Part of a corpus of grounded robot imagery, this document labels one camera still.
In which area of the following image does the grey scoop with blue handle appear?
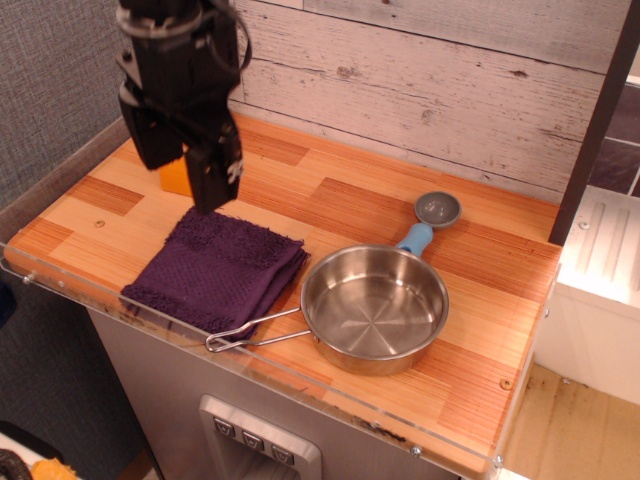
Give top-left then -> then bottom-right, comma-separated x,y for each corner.
396,191 -> 462,256

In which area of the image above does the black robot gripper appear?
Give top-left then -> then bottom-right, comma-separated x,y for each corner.
118,19 -> 244,215

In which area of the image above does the steel pot with wire handle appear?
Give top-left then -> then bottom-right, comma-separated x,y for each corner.
205,245 -> 450,376

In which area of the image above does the clear acrylic edge guard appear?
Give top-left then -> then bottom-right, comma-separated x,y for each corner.
1,246 -> 532,479

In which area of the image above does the dark right shelf post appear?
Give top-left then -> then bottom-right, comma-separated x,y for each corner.
548,0 -> 639,246

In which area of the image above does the yellow cheese wedge block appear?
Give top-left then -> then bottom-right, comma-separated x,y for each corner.
158,158 -> 192,197

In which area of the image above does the orange object bottom left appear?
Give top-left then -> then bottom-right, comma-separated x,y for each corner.
30,458 -> 79,480

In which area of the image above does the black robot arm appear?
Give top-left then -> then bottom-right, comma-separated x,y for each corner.
116,1 -> 252,215

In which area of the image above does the purple towel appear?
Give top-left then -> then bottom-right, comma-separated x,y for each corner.
121,208 -> 308,333

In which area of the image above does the grey cabinet with dispenser panel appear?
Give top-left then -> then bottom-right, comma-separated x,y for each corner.
89,311 -> 455,479

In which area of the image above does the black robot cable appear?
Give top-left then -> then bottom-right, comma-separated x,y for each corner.
209,0 -> 252,76

